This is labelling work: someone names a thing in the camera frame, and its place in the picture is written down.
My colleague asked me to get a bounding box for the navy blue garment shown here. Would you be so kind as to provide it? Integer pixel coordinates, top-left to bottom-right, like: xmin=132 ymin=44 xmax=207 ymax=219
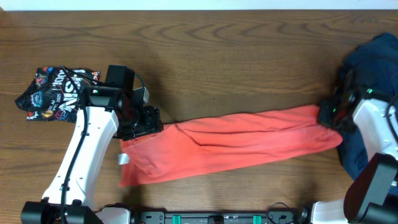
xmin=337 ymin=33 xmax=397 ymax=180

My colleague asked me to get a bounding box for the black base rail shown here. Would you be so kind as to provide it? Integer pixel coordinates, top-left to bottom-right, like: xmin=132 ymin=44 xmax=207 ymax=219
xmin=131 ymin=209 xmax=310 ymax=224

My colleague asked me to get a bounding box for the black printed folded t-shirt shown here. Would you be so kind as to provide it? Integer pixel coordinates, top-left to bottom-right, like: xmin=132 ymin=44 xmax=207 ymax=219
xmin=15 ymin=67 xmax=101 ymax=123

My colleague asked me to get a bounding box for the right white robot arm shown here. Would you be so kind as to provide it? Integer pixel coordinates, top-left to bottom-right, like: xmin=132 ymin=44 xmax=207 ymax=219
xmin=308 ymin=88 xmax=397 ymax=224

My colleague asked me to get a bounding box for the orange printed t-shirt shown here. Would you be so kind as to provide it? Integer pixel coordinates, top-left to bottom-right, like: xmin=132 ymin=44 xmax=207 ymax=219
xmin=120 ymin=105 xmax=343 ymax=187

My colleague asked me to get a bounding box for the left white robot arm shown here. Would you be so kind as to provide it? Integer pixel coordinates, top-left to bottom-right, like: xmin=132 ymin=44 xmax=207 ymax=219
xmin=21 ymin=86 xmax=163 ymax=223

